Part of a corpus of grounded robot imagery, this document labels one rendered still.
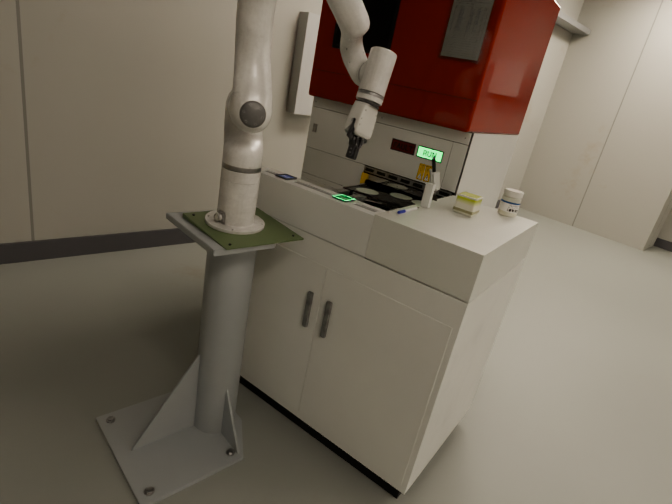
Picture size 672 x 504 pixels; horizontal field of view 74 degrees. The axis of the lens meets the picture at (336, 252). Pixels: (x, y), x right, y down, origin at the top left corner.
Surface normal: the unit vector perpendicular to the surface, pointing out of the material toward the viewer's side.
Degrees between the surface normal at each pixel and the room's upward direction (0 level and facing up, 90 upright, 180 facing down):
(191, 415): 90
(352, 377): 90
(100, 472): 0
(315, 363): 90
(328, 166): 90
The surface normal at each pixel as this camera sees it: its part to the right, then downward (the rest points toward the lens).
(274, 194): -0.58, 0.19
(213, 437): 0.18, -0.91
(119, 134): 0.66, 0.39
